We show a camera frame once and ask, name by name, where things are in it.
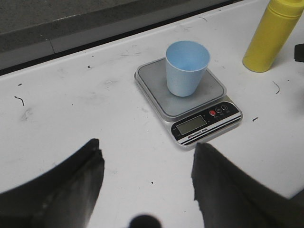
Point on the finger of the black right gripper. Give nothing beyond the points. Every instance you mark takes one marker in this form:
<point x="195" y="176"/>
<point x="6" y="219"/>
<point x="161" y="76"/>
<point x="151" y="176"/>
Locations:
<point x="299" y="52"/>

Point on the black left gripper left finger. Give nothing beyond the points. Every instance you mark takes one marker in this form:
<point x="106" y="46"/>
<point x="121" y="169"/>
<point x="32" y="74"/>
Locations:
<point x="63" y="197"/>

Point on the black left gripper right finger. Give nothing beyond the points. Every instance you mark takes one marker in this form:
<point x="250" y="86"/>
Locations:
<point x="229" y="198"/>

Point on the yellow squeeze bottle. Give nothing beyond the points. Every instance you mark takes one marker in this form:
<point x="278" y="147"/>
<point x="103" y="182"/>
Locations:
<point x="275" y="27"/>

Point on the light blue plastic cup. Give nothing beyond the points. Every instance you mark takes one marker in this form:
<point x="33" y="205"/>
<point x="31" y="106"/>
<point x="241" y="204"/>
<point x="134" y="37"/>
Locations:
<point x="186" y="62"/>

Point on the silver digital kitchen scale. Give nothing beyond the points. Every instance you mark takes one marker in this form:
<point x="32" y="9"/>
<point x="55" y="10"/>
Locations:
<point x="198" y="118"/>

